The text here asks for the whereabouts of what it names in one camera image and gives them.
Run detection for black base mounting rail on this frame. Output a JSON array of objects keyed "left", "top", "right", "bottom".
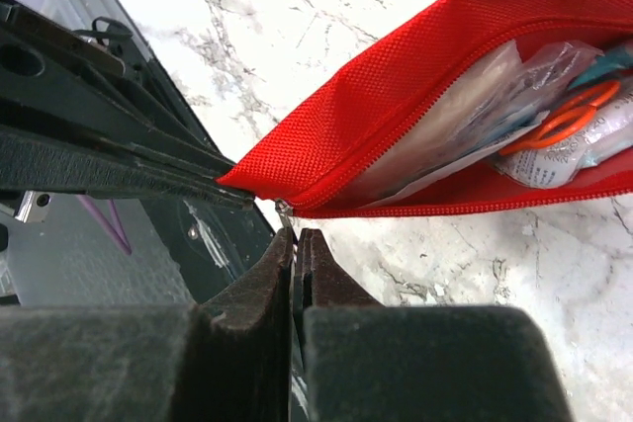
[{"left": 84, "top": 16, "right": 275, "bottom": 302}]

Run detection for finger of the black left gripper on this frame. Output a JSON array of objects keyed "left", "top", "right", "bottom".
[
  {"left": 1, "top": 126, "right": 254, "bottom": 210},
  {"left": 1, "top": 0, "right": 232, "bottom": 180}
]

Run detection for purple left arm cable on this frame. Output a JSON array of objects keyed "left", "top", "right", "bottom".
[{"left": 76, "top": 194, "right": 135, "bottom": 256}]

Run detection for teal small wrapper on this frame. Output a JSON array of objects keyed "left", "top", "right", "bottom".
[{"left": 568, "top": 40, "right": 632, "bottom": 91}]

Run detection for orange handled scissors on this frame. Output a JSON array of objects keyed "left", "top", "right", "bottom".
[{"left": 499, "top": 79, "right": 622, "bottom": 156}]

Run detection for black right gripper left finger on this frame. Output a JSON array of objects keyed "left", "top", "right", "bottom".
[{"left": 1, "top": 229, "right": 293, "bottom": 421}]

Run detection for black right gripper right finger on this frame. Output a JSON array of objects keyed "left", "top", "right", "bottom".
[{"left": 297, "top": 229, "right": 573, "bottom": 421}]

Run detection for silvery clear foil packet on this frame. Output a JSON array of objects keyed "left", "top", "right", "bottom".
[{"left": 496, "top": 93, "right": 632, "bottom": 189}]

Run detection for clear ziplock bag red line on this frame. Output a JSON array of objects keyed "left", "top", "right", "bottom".
[{"left": 355, "top": 41, "right": 602, "bottom": 200}]

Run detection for red first aid kit pouch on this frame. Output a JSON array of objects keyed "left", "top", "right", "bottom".
[{"left": 215, "top": 0, "right": 633, "bottom": 219}]

